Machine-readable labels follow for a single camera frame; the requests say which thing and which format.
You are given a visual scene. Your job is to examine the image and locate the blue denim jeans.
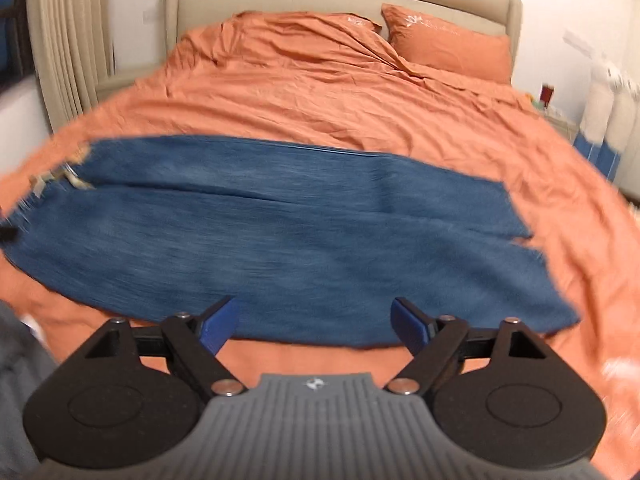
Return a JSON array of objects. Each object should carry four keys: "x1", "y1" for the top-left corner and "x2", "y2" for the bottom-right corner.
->
[{"x1": 1, "y1": 136, "x2": 578, "y2": 348}]

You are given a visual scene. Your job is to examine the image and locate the khaki webbing belt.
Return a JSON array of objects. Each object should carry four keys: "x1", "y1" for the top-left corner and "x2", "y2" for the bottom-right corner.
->
[{"x1": 28, "y1": 143, "x2": 96, "y2": 200}]

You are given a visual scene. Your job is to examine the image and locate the orange duvet cover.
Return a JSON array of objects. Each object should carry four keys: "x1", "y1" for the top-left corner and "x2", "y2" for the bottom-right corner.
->
[{"x1": 1, "y1": 12, "x2": 639, "y2": 479}]

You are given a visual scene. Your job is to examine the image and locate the red cup on nightstand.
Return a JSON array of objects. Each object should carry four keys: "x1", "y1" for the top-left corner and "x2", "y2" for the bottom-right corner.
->
[{"x1": 539, "y1": 84, "x2": 554, "y2": 108}]

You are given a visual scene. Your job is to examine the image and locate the orange pillow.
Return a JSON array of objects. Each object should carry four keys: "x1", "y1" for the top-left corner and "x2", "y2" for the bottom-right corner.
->
[{"x1": 381, "y1": 4, "x2": 512, "y2": 84}]

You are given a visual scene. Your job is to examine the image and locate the beige pleated curtain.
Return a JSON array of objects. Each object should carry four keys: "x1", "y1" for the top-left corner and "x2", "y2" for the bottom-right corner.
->
[{"x1": 26, "y1": 0, "x2": 114, "y2": 131}]

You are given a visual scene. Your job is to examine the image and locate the white wall switch plate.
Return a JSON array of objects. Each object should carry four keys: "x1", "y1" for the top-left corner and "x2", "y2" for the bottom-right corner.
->
[{"x1": 142, "y1": 8, "x2": 158, "y2": 24}]

